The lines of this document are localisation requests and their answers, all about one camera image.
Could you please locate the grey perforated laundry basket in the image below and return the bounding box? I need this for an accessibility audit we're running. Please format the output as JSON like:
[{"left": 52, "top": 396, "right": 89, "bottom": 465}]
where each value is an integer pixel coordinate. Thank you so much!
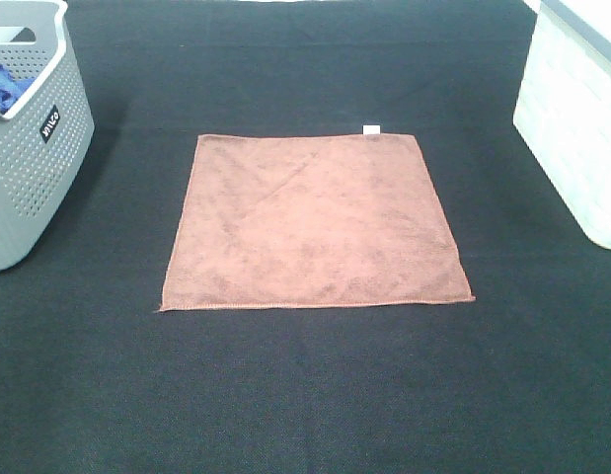
[{"left": 0, "top": 1, "right": 95, "bottom": 272}]

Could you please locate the black table mat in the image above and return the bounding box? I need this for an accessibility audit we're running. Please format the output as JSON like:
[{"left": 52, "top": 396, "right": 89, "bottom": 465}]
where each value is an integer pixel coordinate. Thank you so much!
[{"left": 0, "top": 1, "right": 611, "bottom": 473}]

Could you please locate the brown microfiber towel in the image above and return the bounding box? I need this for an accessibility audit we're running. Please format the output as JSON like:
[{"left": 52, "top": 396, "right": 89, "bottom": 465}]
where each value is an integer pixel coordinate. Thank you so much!
[{"left": 161, "top": 133, "right": 474, "bottom": 311}]

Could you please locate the white plastic basket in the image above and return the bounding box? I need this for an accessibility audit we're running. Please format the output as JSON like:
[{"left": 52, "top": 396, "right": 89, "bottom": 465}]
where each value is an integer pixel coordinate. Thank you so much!
[{"left": 513, "top": 1, "right": 611, "bottom": 250}]

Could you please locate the blue cloth in basket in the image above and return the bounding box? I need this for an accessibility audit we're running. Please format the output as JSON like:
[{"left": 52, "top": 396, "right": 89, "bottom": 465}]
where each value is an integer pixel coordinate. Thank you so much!
[{"left": 0, "top": 64, "right": 36, "bottom": 119}]

